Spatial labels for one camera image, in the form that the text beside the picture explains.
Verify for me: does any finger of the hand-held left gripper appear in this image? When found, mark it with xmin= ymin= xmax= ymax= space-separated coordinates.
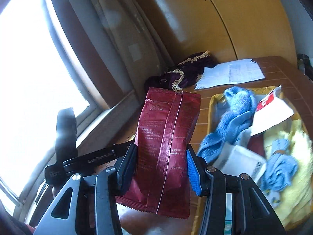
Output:
xmin=111 ymin=142 xmax=134 ymax=158

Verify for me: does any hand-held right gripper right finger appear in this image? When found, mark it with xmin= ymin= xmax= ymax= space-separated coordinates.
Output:
xmin=186 ymin=144 xmax=286 ymax=235

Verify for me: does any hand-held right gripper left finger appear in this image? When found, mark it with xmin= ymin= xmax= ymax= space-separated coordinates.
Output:
xmin=33 ymin=143 xmax=139 ymax=235

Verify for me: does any dark red foil packet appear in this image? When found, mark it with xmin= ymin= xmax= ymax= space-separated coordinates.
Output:
xmin=249 ymin=134 xmax=266 ymax=157
xmin=115 ymin=87 xmax=201 ymax=219

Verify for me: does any yellow rimmed cardboard box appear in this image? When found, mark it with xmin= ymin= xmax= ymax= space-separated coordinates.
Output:
xmin=191 ymin=86 xmax=313 ymax=235

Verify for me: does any large blue towel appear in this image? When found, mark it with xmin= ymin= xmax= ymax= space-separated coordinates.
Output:
xmin=197 ymin=86 xmax=257 ymax=163

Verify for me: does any small blue towel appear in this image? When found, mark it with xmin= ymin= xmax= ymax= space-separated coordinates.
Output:
xmin=260 ymin=138 xmax=299 ymax=193

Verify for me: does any white packet with red label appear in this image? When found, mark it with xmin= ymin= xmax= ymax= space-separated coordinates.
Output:
xmin=251 ymin=86 xmax=295 ymax=136

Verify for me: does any window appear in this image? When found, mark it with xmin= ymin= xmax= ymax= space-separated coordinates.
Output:
xmin=0 ymin=0 xmax=109 ymax=216

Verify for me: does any red garment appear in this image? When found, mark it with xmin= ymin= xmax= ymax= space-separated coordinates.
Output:
xmin=23 ymin=222 xmax=35 ymax=235

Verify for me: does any purple fringed cloth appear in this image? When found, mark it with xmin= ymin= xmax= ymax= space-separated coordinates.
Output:
xmin=144 ymin=51 xmax=219 ymax=92

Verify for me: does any white paper sheet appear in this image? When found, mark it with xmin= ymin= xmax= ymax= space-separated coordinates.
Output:
xmin=194 ymin=59 xmax=266 ymax=90

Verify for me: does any pale yellow towel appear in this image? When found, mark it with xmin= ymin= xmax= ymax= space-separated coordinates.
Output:
xmin=264 ymin=119 xmax=313 ymax=231

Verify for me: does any beige curtain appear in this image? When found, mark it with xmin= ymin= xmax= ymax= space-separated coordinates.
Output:
xmin=90 ymin=0 xmax=176 ymax=89

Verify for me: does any yellow wooden cabinet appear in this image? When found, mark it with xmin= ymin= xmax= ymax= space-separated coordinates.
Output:
xmin=122 ymin=0 xmax=299 ymax=61

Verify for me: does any black object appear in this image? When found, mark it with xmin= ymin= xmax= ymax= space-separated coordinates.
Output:
xmin=297 ymin=54 xmax=313 ymax=79

